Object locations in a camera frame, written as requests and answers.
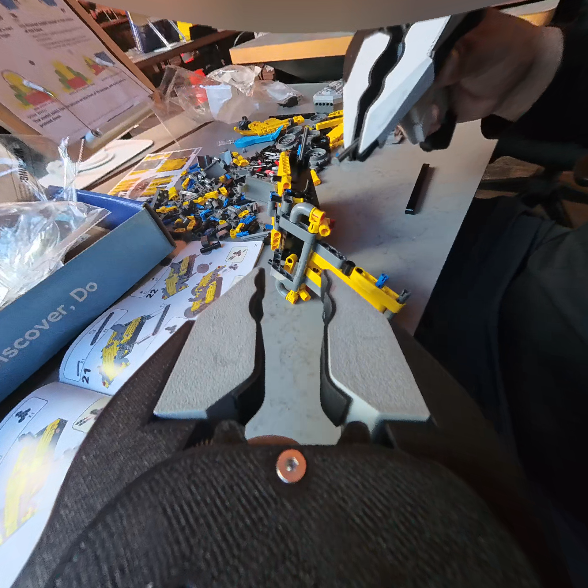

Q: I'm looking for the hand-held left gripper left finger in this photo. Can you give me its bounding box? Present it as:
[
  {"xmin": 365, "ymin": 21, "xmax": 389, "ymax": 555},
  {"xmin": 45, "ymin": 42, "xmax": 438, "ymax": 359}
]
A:
[{"xmin": 153, "ymin": 266, "xmax": 267, "ymax": 421}]

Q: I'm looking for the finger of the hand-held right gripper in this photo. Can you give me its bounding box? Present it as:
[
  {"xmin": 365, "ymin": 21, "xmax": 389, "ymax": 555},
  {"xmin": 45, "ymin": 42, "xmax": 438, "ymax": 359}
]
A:
[
  {"xmin": 358, "ymin": 16, "xmax": 454, "ymax": 160},
  {"xmin": 342, "ymin": 25, "xmax": 405, "ymax": 160}
]

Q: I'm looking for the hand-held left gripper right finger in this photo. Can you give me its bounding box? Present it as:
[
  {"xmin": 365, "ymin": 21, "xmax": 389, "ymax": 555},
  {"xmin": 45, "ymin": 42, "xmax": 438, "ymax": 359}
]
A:
[{"xmin": 320, "ymin": 269, "xmax": 432, "ymax": 444}]

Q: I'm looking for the cardboard set box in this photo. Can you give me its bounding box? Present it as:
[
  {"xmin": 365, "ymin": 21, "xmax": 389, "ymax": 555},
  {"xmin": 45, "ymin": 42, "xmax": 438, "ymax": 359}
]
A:
[{"xmin": 0, "ymin": 185, "xmax": 178, "ymax": 401}]

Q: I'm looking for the pile of small building pieces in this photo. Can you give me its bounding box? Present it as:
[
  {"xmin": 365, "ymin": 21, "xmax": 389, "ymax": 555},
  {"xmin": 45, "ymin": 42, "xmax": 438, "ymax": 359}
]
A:
[{"xmin": 153, "ymin": 109, "xmax": 346, "ymax": 250}]

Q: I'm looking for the clear plastic parts bag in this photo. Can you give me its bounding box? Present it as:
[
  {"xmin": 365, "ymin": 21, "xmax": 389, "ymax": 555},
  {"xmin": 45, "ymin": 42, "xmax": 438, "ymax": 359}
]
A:
[{"xmin": 0, "ymin": 133, "xmax": 112, "ymax": 305}]

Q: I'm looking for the person's right forearm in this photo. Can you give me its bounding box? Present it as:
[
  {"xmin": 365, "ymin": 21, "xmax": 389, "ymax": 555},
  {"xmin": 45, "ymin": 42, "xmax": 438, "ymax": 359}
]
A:
[{"xmin": 482, "ymin": 0, "xmax": 588, "ymax": 144}]

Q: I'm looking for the desk with wooden edge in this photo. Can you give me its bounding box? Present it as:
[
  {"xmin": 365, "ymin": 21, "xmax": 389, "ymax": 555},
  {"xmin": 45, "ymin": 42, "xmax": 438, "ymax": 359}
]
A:
[{"xmin": 228, "ymin": 31, "xmax": 355, "ymax": 66}]

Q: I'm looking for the person's right hand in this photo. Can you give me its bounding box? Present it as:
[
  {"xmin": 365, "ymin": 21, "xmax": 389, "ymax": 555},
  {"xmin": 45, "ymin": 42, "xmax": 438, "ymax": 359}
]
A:
[{"xmin": 432, "ymin": 7, "xmax": 566, "ymax": 125}]

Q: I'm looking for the grey control hub block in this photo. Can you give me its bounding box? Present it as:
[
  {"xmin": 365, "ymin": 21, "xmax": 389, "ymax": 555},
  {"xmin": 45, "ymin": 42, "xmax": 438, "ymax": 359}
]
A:
[{"xmin": 312, "ymin": 80, "xmax": 346, "ymax": 112}]

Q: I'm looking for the black long beam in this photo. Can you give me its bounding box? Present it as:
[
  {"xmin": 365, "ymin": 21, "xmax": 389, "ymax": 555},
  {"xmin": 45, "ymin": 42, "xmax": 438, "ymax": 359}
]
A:
[{"xmin": 404, "ymin": 163, "xmax": 431, "ymax": 216}]

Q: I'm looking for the yellow beams and wheels pile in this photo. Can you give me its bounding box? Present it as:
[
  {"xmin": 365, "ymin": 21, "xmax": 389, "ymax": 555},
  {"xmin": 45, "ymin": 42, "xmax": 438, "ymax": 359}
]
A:
[{"xmin": 275, "ymin": 123, "xmax": 332, "ymax": 169}]

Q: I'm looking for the open instruction booklet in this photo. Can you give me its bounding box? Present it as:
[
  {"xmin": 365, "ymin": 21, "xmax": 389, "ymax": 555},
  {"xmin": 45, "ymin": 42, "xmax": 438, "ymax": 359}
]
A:
[{"xmin": 0, "ymin": 238, "xmax": 266, "ymax": 549}]

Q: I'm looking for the blue brick separator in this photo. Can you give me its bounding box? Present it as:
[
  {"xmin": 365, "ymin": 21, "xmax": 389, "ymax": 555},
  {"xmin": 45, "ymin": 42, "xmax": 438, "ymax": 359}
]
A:
[{"xmin": 233, "ymin": 126, "xmax": 284, "ymax": 149}]

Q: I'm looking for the person's black clothing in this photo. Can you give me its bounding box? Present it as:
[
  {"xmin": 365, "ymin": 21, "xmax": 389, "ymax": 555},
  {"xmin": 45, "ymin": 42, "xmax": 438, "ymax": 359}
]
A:
[{"xmin": 413, "ymin": 184, "xmax": 588, "ymax": 588}]

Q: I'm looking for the partly built yellow model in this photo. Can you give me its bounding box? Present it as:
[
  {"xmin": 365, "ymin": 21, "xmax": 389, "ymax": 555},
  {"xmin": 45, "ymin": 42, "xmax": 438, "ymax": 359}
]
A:
[{"xmin": 268, "ymin": 149, "xmax": 411, "ymax": 321}]

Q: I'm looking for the empty clear bag white label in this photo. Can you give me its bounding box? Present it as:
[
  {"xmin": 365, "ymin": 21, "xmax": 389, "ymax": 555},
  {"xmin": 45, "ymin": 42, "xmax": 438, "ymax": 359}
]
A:
[{"xmin": 162, "ymin": 64, "xmax": 305, "ymax": 124}]

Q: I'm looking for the wooden top table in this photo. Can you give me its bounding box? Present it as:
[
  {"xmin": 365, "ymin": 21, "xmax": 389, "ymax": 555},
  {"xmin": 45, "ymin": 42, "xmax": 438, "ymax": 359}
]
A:
[{"xmin": 123, "ymin": 30, "xmax": 240, "ymax": 70}]

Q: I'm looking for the yellow black sticker sheet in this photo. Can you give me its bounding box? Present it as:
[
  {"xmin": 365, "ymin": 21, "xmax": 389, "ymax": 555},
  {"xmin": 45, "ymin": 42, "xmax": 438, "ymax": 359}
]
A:
[{"xmin": 107, "ymin": 147, "xmax": 204, "ymax": 201}]

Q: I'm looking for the instruction sheet on wooden board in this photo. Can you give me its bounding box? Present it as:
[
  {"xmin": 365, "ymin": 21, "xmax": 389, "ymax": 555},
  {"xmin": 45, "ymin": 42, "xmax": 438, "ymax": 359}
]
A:
[{"xmin": 0, "ymin": 0, "xmax": 162, "ymax": 159}]

